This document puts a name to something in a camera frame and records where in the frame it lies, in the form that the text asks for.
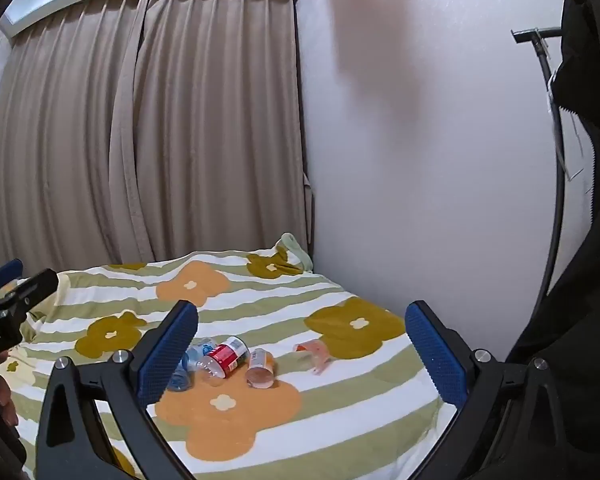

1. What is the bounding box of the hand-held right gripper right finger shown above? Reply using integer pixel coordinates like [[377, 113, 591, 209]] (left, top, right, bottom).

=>
[[404, 300, 578, 480]]

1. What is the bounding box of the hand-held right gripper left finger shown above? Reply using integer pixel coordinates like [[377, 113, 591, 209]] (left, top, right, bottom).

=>
[[34, 300, 199, 480]]

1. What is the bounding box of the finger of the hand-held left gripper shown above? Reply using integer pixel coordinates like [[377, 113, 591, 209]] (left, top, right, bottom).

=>
[[0, 258, 24, 292], [2, 268, 60, 317]]

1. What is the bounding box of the person's left hand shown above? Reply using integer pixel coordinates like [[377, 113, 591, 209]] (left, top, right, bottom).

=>
[[0, 349, 20, 428]]

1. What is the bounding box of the clear bottle with blue label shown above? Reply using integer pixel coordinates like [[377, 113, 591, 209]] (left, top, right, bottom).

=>
[[167, 338, 219, 392]]

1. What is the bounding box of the clear bottle with red label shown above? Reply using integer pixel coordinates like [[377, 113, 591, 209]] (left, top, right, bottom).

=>
[[195, 336, 251, 380]]

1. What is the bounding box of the small pink can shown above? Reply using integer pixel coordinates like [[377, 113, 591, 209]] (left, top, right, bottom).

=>
[[244, 347, 276, 390]]

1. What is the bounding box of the striped floral blanket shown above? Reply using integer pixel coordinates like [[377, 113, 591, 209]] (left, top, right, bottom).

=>
[[0, 244, 457, 480]]

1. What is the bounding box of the beige curtain panel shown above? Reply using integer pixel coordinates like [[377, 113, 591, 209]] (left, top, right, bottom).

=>
[[108, 0, 315, 263], [0, 0, 153, 277]]

